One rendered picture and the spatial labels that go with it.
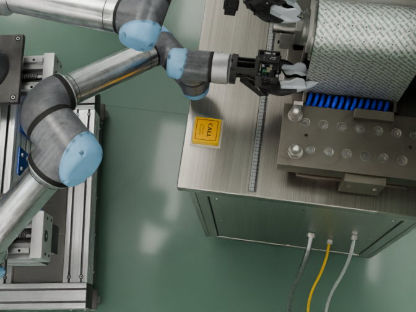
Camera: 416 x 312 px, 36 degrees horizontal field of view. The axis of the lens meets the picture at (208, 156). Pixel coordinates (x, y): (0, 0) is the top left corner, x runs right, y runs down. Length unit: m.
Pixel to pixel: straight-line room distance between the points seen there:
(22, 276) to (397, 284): 1.42
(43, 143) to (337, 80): 0.70
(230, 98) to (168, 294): 1.05
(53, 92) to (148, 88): 1.32
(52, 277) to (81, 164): 1.08
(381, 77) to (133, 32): 0.59
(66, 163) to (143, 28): 0.34
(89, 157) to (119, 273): 1.23
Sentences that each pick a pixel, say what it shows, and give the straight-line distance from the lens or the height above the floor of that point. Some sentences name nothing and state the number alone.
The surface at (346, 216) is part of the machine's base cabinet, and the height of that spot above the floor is 0.78.
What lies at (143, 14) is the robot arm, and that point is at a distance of 1.27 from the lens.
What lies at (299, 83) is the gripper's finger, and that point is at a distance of 1.53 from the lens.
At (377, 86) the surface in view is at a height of 1.11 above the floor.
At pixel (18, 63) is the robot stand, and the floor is 0.82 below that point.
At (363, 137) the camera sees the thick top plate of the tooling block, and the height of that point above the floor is 1.03.
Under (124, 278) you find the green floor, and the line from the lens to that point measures 2.58.
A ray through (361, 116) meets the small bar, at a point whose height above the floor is 1.05.
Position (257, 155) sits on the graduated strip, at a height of 0.90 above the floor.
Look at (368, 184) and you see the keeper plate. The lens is 1.59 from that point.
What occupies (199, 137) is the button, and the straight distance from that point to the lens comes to 1.69.
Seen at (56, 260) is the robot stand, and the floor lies 0.21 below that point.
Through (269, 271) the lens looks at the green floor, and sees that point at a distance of 2.55.
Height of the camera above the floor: 2.53
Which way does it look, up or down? 73 degrees down
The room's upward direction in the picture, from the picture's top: 11 degrees counter-clockwise
